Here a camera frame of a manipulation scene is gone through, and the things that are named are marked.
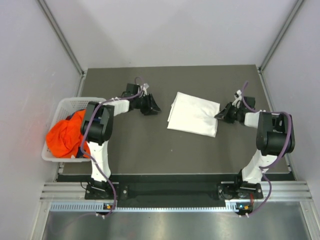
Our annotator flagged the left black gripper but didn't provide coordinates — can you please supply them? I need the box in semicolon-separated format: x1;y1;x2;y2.
133;92;162;115

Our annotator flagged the white t-shirt red print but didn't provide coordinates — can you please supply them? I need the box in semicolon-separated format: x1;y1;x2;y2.
167;92;220;138

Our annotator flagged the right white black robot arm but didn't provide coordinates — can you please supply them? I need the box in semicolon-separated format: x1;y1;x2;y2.
214;94;295;198

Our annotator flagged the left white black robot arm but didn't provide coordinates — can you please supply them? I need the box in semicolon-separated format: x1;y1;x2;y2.
80;83;161;199

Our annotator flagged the white plastic laundry basket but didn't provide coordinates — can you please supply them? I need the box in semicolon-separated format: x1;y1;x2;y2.
41;97;105;163

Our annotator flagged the navy blue t-shirt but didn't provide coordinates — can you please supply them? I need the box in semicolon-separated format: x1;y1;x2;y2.
65;109;86;159

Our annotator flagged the orange t-shirt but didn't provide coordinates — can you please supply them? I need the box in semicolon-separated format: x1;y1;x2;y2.
45;119;89;159

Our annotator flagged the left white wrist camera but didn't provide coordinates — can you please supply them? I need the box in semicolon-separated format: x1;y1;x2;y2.
140;83;149;97

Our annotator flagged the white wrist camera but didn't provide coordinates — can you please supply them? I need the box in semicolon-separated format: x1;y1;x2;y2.
140;83;149;97
232;89;243;109

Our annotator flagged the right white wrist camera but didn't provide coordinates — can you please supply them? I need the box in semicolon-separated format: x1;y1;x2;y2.
232;89;243;109

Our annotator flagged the right aluminium corner post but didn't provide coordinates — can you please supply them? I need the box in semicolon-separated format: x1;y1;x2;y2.
257;0;305;74

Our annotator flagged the aluminium corner post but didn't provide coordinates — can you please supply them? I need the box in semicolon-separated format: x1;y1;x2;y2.
257;0;305;74
37;0;87;78

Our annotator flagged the grey slotted cable duct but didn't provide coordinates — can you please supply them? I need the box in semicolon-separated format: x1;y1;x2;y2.
49;201;251;214

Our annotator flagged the aluminium frame rail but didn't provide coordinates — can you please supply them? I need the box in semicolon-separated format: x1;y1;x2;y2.
40;181;313;202

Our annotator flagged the left aluminium corner post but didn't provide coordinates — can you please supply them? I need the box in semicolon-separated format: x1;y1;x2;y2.
37;0;87;78

